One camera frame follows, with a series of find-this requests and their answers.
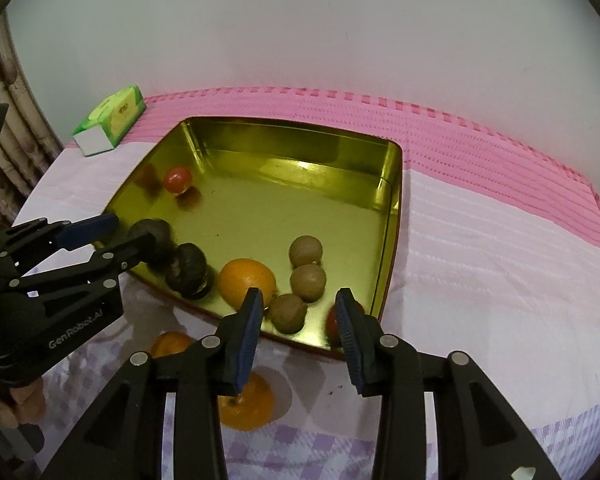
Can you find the beige patterned curtain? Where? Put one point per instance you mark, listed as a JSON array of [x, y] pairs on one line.
[[15, 125]]

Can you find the purple checked white cloth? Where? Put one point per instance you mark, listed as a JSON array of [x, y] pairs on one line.
[[480, 285]]

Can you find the dark red tin box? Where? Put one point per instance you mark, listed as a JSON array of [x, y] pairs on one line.
[[280, 200]]

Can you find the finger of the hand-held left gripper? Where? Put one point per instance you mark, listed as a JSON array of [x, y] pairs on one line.
[[130, 255], [90, 230]]

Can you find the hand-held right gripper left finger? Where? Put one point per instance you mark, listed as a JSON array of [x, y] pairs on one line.
[[247, 340]]

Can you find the person's left hand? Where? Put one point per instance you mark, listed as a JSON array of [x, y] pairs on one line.
[[25, 405]]

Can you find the green tissue pack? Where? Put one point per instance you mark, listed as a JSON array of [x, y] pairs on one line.
[[120, 115]]

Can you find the large oval orange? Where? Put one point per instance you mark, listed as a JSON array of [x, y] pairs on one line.
[[242, 280]]

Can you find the orange with stem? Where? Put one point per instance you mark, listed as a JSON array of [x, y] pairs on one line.
[[255, 405]]

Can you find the dark wrinkled passion fruit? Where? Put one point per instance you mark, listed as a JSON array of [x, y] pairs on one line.
[[152, 226], [187, 270]]

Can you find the red tomato with green calyx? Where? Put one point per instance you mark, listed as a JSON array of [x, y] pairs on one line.
[[177, 180]]

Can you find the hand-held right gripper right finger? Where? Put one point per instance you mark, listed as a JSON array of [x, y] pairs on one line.
[[350, 345]]

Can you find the orange with dark scar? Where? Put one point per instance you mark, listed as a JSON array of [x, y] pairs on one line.
[[170, 345]]

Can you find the small brown round fruit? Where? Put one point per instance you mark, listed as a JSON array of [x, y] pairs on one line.
[[306, 250], [308, 282], [287, 312]]

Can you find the pink ribbed blanket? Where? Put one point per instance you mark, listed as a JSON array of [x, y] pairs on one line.
[[480, 160]]

